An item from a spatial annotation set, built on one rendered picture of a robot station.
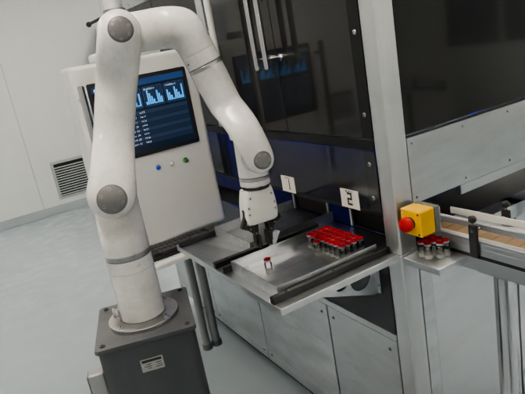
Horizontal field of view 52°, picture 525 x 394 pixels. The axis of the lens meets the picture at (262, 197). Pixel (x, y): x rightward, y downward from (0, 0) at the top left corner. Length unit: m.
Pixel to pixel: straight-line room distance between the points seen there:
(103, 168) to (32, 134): 5.36
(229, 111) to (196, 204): 0.97
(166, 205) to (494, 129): 1.27
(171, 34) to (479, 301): 1.25
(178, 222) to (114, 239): 0.89
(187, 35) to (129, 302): 0.69
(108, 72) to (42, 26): 5.43
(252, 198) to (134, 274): 0.37
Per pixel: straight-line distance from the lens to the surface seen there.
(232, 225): 1.97
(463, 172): 1.69
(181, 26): 1.37
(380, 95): 1.45
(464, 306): 1.83
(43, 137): 6.70
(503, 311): 1.61
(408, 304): 1.63
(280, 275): 1.53
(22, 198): 6.74
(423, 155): 1.56
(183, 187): 2.25
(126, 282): 1.44
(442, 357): 1.83
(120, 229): 1.43
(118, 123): 1.35
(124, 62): 1.31
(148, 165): 2.19
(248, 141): 1.34
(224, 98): 1.38
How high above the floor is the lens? 1.52
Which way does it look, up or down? 16 degrees down
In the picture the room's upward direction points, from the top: 10 degrees counter-clockwise
